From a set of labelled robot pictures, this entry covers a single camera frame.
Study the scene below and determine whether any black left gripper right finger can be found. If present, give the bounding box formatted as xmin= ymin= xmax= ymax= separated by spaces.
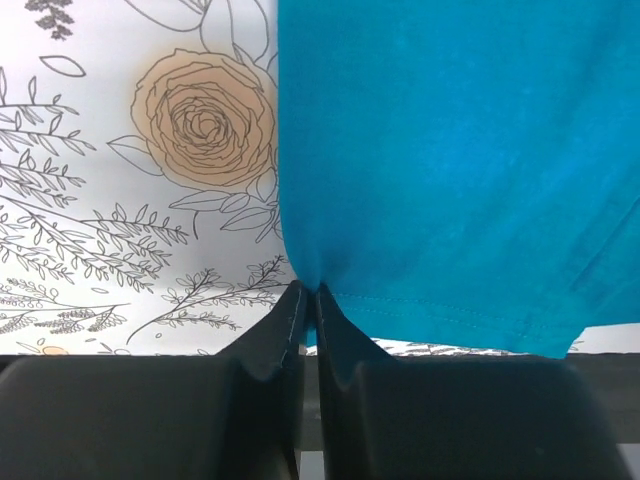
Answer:
xmin=314 ymin=288 xmax=630 ymax=479

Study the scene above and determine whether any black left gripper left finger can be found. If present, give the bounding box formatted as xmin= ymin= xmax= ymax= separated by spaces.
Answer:
xmin=1 ymin=282 xmax=307 ymax=479

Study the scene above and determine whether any teal blue t shirt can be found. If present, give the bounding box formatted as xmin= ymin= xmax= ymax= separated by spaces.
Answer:
xmin=278 ymin=1 xmax=639 ymax=358

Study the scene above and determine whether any floral patterned table mat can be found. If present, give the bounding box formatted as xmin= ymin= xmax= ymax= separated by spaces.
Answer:
xmin=0 ymin=0 xmax=586 ymax=359

